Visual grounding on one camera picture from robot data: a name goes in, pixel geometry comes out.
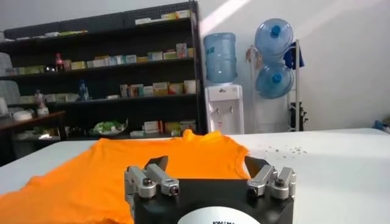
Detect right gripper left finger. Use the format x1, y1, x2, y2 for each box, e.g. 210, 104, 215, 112
124, 155, 180, 201

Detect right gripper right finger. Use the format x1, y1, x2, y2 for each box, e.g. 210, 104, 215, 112
244, 155, 297, 201

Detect orange t-shirt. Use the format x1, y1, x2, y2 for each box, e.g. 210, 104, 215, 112
0, 129, 250, 224

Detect red white medicine box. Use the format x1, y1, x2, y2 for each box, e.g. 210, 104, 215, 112
143, 121, 164, 134
168, 83, 185, 95

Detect bowl with green packets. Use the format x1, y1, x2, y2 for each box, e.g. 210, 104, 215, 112
89, 119, 129, 136

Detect white water dispenser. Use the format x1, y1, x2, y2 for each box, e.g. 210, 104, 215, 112
204, 83, 245, 135

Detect black shelving unit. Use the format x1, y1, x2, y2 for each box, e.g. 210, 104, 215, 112
0, 0, 208, 144

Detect orange white medicine box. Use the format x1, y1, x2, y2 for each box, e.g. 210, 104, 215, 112
152, 82, 169, 97

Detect white metal jug rack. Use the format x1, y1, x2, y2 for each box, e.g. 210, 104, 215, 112
248, 39, 302, 132

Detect blue plastic bottle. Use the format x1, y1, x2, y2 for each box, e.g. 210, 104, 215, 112
78, 79, 90, 101

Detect dark blue cloth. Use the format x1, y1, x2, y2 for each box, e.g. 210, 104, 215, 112
283, 41, 305, 69

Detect labelled blue water jug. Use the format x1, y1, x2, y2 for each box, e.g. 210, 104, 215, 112
203, 32, 238, 85

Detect tall pink blue box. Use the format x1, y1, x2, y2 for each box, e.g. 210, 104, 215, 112
175, 43, 188, 58

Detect pink drink bottle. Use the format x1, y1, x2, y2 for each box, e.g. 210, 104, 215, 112
34, 89, 49, 116

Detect brown wooden table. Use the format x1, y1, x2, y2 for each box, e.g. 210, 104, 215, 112
0, 111, 66, 165

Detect white tape roll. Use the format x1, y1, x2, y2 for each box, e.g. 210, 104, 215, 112
12, 110, 34, 122

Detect cola bottle red cap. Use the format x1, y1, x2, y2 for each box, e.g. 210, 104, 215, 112
54, 53, 65, 72

